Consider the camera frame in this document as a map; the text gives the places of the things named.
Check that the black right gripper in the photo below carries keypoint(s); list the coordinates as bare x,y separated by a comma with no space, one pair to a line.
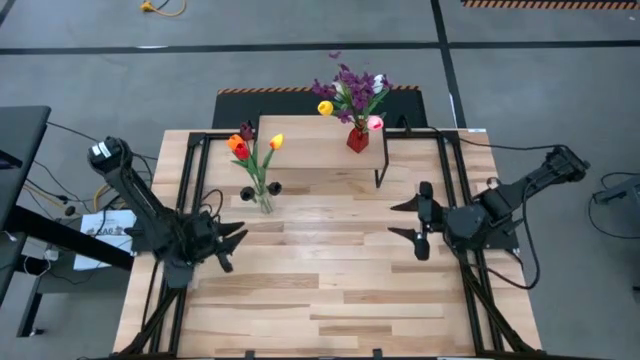
455,225

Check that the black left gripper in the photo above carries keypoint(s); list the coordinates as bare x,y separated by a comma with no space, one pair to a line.
205,235

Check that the black tulip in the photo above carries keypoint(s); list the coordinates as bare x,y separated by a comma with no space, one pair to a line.
247,193
274,188

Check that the orange tulip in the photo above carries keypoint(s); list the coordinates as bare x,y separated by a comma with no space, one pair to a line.
234,141

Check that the red glass vase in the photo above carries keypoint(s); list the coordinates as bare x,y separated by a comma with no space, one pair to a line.
357,141

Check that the yellow and red tulip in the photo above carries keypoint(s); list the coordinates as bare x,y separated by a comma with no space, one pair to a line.
276,141

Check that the pink tulip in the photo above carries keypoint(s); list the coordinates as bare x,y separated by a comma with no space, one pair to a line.
375,122

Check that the dark maroon tulip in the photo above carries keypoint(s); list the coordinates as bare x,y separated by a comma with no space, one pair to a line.
246,131

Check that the purple artificial flower bunch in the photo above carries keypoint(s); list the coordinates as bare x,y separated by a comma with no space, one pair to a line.
357,90

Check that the pale blue tulip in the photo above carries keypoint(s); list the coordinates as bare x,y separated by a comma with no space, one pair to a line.
378,82

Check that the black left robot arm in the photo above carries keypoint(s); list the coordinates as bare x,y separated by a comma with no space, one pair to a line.
135,190

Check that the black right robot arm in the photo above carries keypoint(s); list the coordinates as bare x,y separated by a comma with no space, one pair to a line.
540,180

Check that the wooden shelf with black legs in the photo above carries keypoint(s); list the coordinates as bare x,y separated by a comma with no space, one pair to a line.
310,150

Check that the clear glass vase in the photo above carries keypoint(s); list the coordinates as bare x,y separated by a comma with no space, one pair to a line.
266,204

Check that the black table clamp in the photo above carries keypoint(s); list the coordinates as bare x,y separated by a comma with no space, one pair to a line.
248,354
377,353

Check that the white printed paper sheet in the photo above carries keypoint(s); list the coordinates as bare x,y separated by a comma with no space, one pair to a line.
107,225

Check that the black floor mat striped edge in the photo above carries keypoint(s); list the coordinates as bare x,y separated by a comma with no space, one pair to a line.
280,107

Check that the white power adapter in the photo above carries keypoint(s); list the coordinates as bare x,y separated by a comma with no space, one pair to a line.
50,255

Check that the grey floor stand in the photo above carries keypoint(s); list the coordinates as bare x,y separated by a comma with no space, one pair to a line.
617,192

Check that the dark grey desk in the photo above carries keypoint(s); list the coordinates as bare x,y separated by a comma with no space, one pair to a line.
20,150

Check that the black aluminium table frame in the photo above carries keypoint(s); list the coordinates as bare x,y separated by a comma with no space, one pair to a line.
225,135

